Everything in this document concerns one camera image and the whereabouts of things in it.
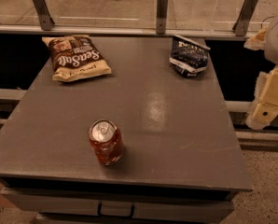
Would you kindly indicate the right metal railing bracket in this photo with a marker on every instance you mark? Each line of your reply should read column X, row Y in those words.
column 240, row 27

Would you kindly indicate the left metal railing bracket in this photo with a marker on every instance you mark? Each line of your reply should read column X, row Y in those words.
column 45, row 20

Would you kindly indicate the black drawer handle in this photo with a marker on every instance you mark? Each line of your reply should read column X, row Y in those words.
column 115, row 209

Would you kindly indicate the grey cabinet with drawers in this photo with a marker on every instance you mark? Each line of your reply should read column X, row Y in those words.
column 182, row 161

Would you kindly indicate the brown sea salt chip bag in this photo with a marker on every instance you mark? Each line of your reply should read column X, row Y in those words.
column 75, row 57

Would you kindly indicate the blue chip bag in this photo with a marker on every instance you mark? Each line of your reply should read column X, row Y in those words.
column 189, row 58

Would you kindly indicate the glass railing panel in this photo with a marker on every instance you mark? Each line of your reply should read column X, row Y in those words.
column 212, row 17

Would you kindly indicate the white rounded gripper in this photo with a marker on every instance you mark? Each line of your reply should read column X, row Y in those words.
column 265, row 104

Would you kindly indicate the middle metal railing bracket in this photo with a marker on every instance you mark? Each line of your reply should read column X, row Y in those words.
column 161, row 16

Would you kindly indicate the red coke can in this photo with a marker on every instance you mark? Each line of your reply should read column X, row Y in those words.
column 106, row 141

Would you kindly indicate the metal railing bracket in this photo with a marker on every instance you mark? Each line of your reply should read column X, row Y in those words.
column 45, row 20
column 161, row 16
column 240, row 27

